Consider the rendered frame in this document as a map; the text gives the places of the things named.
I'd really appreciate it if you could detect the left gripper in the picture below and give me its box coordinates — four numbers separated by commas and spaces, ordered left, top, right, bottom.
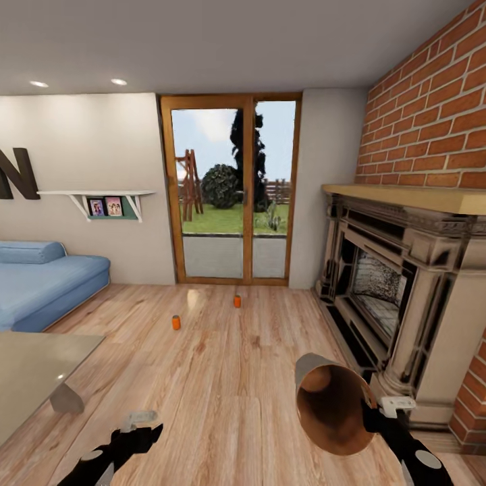
110, 425, 163, 464

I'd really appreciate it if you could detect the trash can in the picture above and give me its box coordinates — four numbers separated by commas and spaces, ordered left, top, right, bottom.
294, 353, 378, 457

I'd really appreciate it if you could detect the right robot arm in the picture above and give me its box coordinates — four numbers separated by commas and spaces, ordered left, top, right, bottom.
360, 396, 454, 486

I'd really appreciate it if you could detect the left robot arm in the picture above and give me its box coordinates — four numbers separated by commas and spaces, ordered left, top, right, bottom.
57, 410, 163, 486

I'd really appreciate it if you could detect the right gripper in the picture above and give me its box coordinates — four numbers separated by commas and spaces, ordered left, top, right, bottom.
360, 398, 410, 447

